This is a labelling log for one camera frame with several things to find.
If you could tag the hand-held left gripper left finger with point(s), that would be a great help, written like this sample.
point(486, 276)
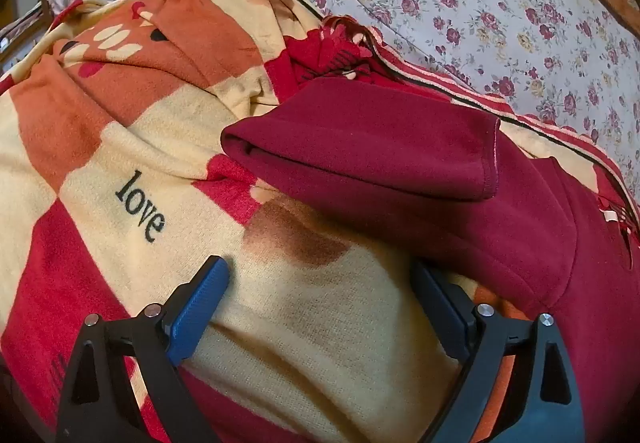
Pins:
point(200, 303)

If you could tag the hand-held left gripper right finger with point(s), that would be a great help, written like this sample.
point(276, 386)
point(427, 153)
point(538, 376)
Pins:
point(442, 308)

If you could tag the maroon garment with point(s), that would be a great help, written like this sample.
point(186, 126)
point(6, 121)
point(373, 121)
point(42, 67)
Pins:
point(375, 148)

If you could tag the checkered printed blanket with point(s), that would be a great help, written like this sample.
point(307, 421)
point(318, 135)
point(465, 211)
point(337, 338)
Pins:
point(150, 148)

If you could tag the wooden furniture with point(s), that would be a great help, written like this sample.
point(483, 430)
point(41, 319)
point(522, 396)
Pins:
point(30, 28)

